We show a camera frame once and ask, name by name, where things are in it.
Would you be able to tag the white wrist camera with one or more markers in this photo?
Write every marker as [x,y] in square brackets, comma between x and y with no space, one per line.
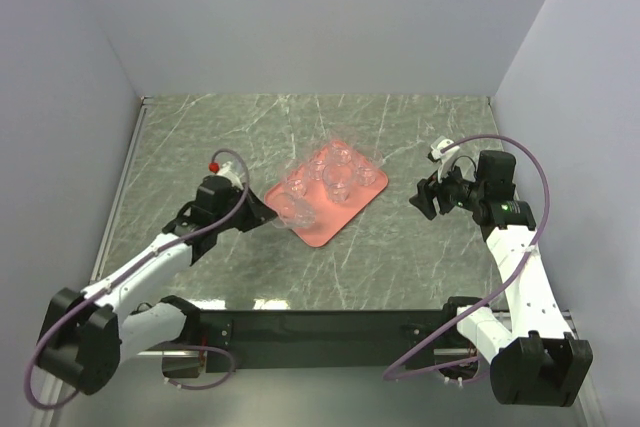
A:
[443,153]
[230,170]

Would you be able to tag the pink plastic tray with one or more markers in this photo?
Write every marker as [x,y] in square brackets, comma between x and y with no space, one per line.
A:
[331,217]

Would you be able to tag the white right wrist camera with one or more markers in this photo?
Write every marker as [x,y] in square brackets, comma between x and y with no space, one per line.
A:
[443,153]

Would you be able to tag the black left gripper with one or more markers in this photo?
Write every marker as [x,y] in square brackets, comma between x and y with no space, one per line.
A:
[258,212]

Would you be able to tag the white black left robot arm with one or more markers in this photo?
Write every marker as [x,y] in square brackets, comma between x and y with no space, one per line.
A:
[86,335]

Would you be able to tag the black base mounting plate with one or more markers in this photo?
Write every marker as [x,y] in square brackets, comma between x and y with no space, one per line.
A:
[270,339]

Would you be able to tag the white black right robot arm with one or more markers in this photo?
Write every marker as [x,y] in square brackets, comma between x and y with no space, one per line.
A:
[537,360]

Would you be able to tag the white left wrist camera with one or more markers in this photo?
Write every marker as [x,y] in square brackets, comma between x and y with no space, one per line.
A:
[230,170]

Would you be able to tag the clear faceted glass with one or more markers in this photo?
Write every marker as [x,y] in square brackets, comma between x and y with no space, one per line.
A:
[295,180]
[367,162]
[338,179]
[292,212]
[340,144]
[316,163]

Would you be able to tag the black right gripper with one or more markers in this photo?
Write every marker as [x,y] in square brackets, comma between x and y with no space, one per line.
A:
[428,189]

